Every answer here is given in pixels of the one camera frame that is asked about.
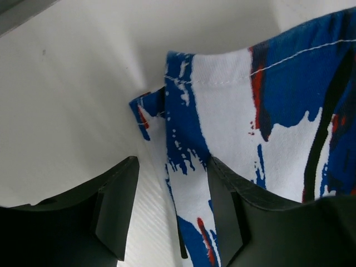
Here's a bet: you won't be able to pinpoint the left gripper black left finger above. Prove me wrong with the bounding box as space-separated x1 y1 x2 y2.
1 156 139 266

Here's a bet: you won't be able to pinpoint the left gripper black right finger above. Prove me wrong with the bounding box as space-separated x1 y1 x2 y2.
207 157 355 266

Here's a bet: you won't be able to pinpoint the blue white red patterned trousers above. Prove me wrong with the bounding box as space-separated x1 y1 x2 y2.
130 7 355 266

